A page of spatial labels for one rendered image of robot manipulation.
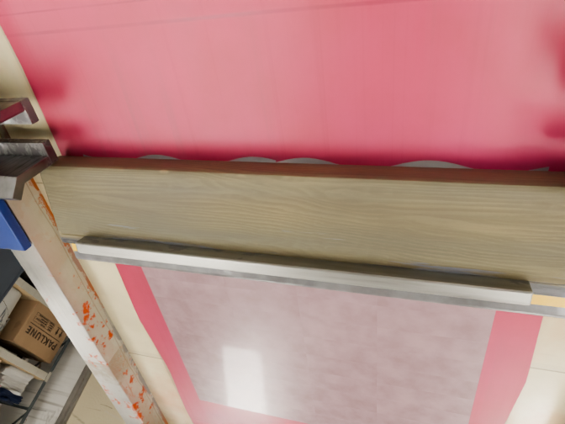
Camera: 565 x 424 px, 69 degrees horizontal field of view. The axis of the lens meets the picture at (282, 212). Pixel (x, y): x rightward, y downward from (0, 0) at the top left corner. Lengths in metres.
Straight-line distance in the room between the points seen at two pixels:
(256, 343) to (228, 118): 0.27
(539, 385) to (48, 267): 0.49
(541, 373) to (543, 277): 0.16
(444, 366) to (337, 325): 0.11
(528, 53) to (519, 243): 0.11
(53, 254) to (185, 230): 0.19
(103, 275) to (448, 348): 0.37
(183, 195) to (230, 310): 0.17
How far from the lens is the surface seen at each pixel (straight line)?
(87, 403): 4.94
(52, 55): 0.38
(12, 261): 0.87
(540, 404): 0.49
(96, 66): 0.35
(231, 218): 0.31
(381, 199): 0.28
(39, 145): 0.39
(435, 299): 0.32
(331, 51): 0.27
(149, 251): 0.35
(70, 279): 0.52
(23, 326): 4.65
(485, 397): 0.49
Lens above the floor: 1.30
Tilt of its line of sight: 36 degrees down
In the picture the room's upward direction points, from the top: 163 degrees counter-clockwise
